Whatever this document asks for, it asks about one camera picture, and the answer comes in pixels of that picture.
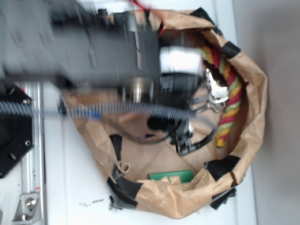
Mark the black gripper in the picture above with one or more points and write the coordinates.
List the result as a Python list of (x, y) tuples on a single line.
[(181, 74)]

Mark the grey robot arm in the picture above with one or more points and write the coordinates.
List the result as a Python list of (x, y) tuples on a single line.
[(61, 42)]

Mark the silver key bunch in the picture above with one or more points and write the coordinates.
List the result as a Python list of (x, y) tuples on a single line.
[(216, 96)]

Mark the green flat card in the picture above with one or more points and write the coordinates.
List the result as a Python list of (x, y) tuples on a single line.
[(185, 175)]

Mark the brown paper bag bin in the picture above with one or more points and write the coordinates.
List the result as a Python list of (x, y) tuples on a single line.
[(126, 165)]

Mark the red yellow green rope toy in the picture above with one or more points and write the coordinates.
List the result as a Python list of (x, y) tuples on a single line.
[(214, 58)]

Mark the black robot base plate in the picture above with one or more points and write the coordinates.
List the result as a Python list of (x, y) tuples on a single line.
[(16, 126)]

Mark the aluminium extrusion rail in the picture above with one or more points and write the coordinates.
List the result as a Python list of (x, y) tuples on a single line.
[(33, 165)]

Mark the silver corner bracket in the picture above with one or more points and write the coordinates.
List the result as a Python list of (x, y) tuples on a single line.
[(29, 210)]

